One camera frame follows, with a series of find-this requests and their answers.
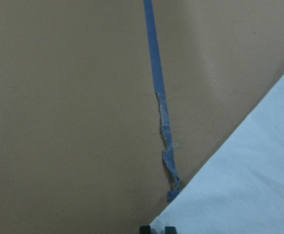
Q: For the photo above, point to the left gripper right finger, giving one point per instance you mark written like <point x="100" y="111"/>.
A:
<point x="170" y="230"/>

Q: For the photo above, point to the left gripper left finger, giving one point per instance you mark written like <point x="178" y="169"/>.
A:
<point x="145" y="229"/>

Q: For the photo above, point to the light blue t-shirt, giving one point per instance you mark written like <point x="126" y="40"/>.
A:
<point x="240" y="189"/>

